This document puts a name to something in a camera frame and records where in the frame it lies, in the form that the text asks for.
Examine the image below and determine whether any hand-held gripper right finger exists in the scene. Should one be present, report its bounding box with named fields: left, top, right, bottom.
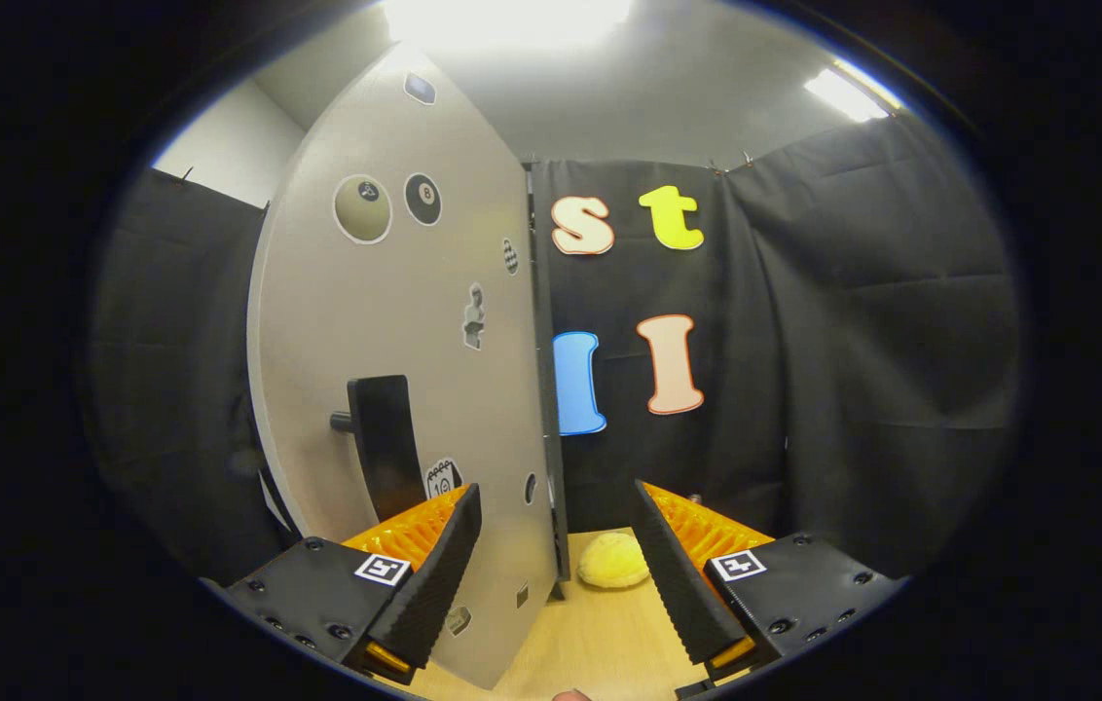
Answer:
left=631, top=479, right=905, bottom=683

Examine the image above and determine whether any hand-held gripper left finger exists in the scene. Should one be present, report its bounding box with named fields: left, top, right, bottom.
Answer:
left=220, top=484, right=482, bottom=684

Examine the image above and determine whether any dark grey shoe cabinet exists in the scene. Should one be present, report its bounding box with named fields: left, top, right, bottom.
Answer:
left=524, top=161, right=571, bottom=600

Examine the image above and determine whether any black cabinet door handle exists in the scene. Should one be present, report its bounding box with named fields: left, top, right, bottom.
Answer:
left=330, top=375, right=427, bottom=522

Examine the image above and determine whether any beige shoe cabinet door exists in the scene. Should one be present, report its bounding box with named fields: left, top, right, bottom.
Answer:
left=246, top=41, right=562, bottom=690

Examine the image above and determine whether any yellow plush toy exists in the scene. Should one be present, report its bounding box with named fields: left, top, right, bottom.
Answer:
left=577, top=532, right=651, bottom=589

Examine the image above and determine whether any black backdrop cloth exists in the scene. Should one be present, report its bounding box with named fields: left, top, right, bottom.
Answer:
left=89, top=122, right=1024, bottom=585

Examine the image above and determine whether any narrow ceiling light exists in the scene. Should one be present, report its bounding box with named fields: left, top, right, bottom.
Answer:
left=802, top=60, right=902, bottom=125

